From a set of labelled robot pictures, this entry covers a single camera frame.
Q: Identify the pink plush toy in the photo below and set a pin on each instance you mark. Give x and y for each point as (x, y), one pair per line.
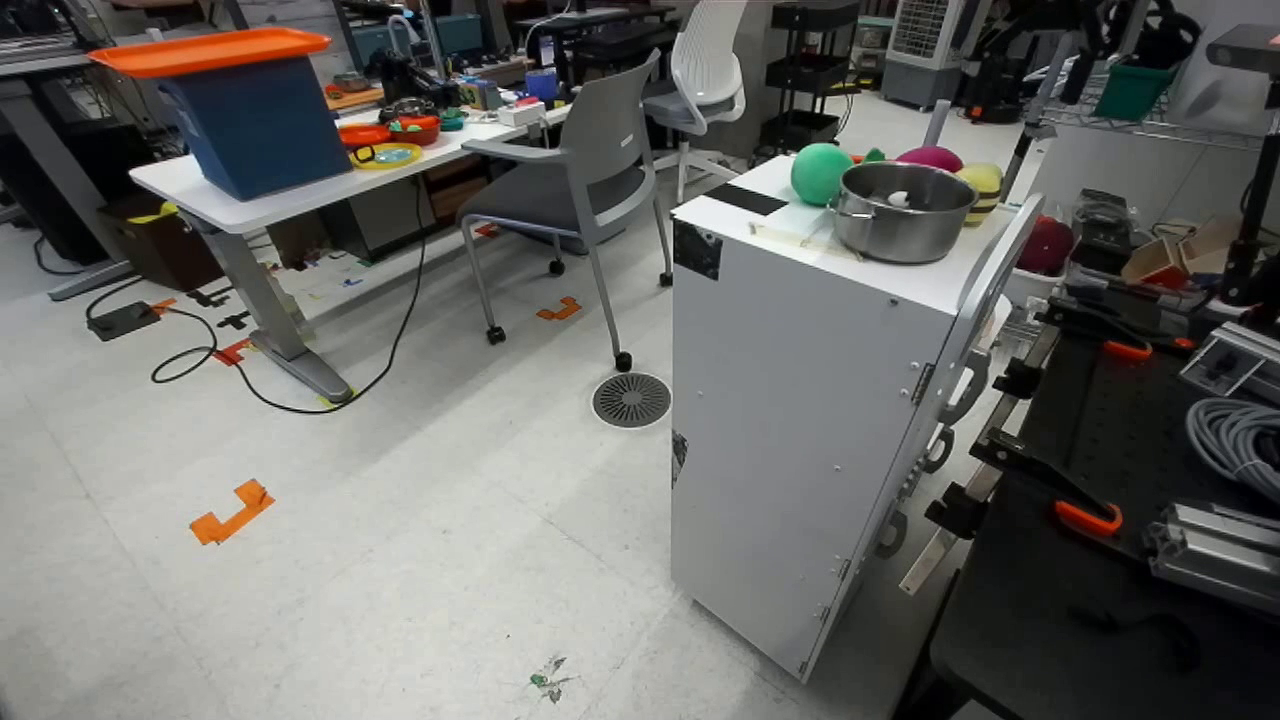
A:
(929, 157)

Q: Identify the green ball plush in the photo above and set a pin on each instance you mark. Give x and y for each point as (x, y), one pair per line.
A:
(818, 172)

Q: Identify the silver metal pot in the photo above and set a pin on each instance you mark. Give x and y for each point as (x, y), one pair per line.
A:
(900, 212)

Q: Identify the grey round floor plate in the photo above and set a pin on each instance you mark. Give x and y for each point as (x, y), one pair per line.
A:
(629, 401)

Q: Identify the white cabinet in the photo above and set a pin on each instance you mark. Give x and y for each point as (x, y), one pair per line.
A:
(787, 424)

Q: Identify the grey office chair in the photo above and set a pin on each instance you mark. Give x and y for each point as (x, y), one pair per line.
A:
(574, 187)

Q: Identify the white office chair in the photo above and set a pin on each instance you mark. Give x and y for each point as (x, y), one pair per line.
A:
(706, 73)

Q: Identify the red bowl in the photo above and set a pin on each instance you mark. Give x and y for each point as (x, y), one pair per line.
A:
(412, 128)

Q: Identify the black shelf cart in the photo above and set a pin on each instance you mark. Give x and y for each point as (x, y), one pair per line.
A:
(811, 73)

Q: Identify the white desk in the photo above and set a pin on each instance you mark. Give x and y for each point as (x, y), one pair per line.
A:
(252, 201)

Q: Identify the blue storage bin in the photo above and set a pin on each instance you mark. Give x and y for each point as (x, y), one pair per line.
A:
(263, 126)

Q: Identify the orange floor tape mark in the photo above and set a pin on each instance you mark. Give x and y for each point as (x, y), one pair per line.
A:
(221, 520)

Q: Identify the orange black clamp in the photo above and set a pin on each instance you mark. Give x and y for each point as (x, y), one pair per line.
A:
(1084, 520)
(1125, 350)

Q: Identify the black power brick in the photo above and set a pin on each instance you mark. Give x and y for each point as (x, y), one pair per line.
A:
(124, 320)

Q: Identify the orange bin lid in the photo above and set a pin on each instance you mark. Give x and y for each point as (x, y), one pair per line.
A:
(207, 51)

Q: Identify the black perforated table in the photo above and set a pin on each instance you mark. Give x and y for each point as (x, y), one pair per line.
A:
(1104, 624)

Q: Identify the green plastic container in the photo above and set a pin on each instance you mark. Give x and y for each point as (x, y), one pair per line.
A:
(1129, 90)

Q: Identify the aluminium extrusion bar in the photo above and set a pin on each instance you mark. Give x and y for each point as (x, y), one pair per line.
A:
(1214, 546)

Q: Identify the black camera stand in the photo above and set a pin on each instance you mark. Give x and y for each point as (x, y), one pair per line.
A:
(1258, 172)

